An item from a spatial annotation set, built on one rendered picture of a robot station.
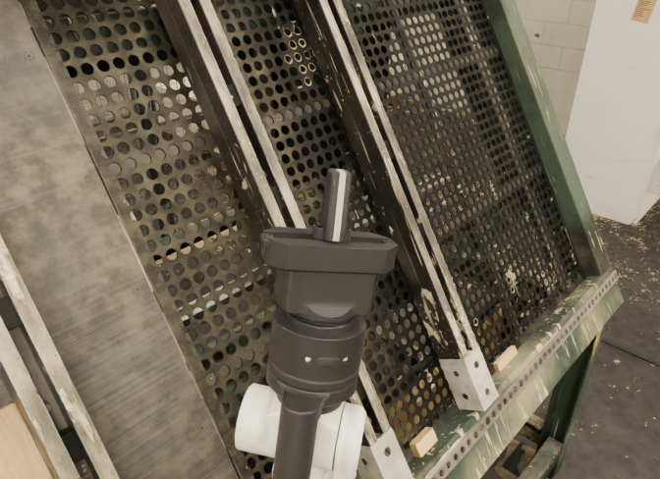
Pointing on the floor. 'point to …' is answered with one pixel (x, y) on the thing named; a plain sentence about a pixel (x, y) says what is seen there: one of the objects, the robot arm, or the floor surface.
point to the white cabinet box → (620, 104)
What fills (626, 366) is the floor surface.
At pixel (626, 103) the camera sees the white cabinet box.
